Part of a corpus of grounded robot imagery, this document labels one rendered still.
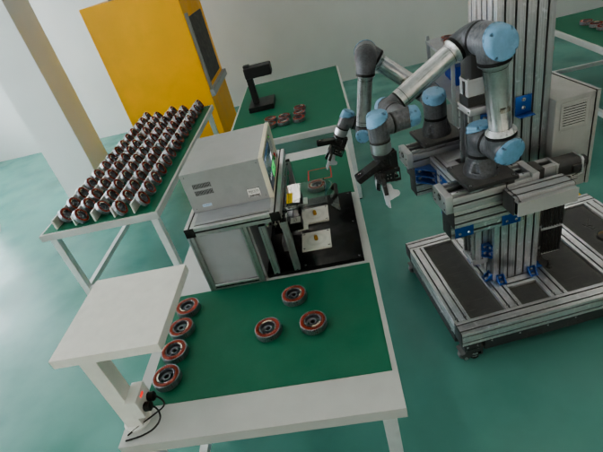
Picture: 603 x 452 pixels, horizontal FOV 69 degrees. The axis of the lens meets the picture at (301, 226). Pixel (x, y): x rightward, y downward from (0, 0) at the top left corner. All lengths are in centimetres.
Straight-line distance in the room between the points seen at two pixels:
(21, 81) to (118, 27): 119
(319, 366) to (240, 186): 86
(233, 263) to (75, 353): 86
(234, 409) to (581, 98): 192
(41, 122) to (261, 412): 481
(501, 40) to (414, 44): 583
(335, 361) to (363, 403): 20
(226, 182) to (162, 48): 377
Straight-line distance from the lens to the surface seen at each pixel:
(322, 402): 162
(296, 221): 217
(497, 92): 178
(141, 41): 569
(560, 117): 230
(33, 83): 576
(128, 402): 171
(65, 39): 811
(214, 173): 200
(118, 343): 145
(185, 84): 568
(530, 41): 216
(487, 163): 203
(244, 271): 212
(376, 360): 169
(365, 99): 237
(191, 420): 175
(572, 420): 249
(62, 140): 589
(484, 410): 246
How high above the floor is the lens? 206
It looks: 33 degrees down
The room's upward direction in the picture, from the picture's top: 16 degrees counter-clockwise
